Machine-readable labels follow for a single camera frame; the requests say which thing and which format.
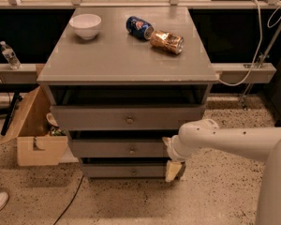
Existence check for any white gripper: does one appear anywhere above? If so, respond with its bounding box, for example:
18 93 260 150
162 135 191 182

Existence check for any grey drawer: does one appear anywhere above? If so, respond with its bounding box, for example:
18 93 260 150
81 163 166 178
51 105 205 131
69 139 168 158

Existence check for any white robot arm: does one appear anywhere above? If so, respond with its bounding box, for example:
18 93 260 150
163 119 281 225

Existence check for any grey bottom drawer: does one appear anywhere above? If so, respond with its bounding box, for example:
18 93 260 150
81 163 166 178

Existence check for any grey drawer cabinet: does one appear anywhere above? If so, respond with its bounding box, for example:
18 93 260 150
37 7 217 168

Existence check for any grey top drawer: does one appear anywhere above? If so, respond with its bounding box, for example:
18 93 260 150
51 105 205 131

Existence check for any open cardboard box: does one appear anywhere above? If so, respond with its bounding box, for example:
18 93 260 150
1 86 75 166

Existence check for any metal stand pole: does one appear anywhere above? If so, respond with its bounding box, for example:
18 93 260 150
240 22 281 110

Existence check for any crushed gold can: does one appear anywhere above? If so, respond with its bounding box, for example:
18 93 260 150
150 30 184 54

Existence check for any blue pepsi can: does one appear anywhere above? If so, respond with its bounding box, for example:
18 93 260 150
126 16 154 40

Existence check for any white ceramic bowl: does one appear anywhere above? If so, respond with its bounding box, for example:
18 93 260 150
69 14 102 39

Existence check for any black leaning bar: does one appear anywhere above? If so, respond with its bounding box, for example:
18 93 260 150
0 91 20 136

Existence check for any clear plastic water bottle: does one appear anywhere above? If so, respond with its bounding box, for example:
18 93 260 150
0 41 21 70

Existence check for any white cable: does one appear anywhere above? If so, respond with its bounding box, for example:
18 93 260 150
217 0 281 87

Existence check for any black floor cable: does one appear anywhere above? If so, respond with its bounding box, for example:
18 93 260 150
52 175 85 225

